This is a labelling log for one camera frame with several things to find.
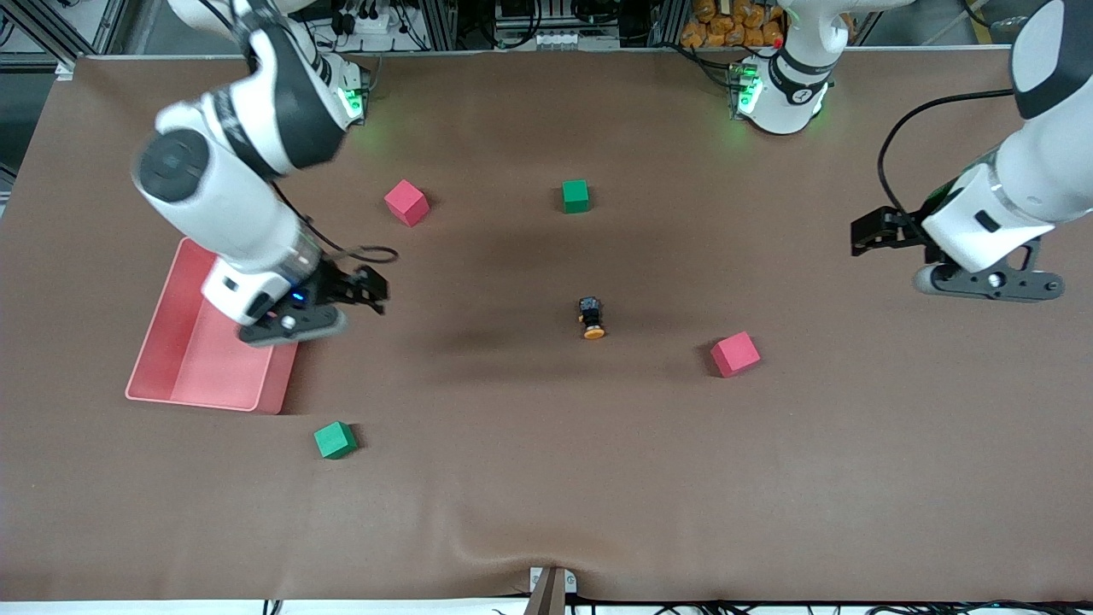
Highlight aluminium frame post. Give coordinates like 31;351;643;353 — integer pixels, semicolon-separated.
651;0;684;48
423;0;458;50

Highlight white terminal strip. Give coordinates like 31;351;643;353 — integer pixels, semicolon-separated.
495;30;620;50

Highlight aluminium frame profile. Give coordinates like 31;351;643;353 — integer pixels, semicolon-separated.
0;0;129;79

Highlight pink foam cube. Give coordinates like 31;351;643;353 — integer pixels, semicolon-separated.
710;331;762;378
383;179;430;228

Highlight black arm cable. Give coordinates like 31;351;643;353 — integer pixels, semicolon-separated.
878;89;1017;219
272;181;400;266

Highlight pink plastic bin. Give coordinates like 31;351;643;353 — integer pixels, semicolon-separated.
125;237;301;416

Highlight orange packaged items pile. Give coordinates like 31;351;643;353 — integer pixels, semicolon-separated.
681;0;786;50

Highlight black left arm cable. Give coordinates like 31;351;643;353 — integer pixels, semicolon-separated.
878;89;1017;219

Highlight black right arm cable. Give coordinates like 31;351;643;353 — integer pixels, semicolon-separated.
272;181;400;266

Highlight metal edge clamp bracket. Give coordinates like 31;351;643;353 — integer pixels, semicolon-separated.
529;566;578;615

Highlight brown table mat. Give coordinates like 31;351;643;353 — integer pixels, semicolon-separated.
0;47;1093;603

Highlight white power strip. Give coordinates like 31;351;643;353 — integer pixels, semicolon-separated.
337;4;402;37

